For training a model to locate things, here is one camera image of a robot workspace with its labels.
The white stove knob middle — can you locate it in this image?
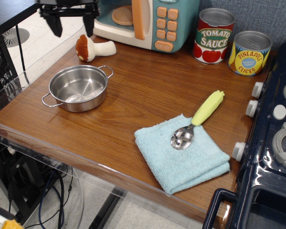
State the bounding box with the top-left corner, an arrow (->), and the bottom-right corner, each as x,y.
245,100 -> 258,118

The black table leg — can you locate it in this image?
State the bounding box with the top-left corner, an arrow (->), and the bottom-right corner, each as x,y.
88,192 -> 123,229

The white stove knob top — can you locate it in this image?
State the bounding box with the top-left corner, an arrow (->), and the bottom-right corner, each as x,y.
251,82 -> 264,99

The blue cable under table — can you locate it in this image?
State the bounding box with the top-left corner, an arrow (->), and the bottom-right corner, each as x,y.
38,167 -> 65,229

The clear acrylic table guard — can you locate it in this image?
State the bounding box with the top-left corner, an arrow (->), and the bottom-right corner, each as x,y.
7,13 -> 206,219

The white stove knob bottom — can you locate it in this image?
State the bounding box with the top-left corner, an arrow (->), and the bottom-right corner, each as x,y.
232,142 -> 246,162

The silver two-handled pot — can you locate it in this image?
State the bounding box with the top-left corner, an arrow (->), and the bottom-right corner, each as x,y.
41,65 -> 114,113

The light blue folded cloth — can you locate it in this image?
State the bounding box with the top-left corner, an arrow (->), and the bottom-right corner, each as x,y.
134,114 -> 230,195

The tomato sauce can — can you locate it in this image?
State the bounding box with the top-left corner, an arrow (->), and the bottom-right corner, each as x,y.
193,8 -> 235,64

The pineapple slices can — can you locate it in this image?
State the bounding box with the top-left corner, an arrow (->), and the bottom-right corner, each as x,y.
228,31 -> 273,76

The dark blue toy stove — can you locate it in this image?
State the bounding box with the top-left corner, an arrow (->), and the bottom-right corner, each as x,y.
203,42 -> 286,229

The teal toy microwave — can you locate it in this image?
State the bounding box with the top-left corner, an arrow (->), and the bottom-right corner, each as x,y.
93,0 -> 200,53

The spoon with yellow corn handle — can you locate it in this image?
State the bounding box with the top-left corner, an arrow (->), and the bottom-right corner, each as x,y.
170,90 -> 225,150

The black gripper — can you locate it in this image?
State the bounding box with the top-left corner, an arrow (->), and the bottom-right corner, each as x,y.
37,0 -> 100,37

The plush mushroom toy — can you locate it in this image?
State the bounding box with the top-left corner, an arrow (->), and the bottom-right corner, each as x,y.
75,34 -> 116,62

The yellow sponge object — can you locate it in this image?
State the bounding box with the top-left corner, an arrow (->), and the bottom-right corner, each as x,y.
1,219 -> 23,229

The black side desk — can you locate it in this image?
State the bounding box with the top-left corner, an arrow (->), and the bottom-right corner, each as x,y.
0,0 -> 46,43

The white stove knob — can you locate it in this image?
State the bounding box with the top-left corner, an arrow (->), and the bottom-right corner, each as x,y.
245,100 -> 258,118
232,142 -> 246,162
251,82 -> 264,99

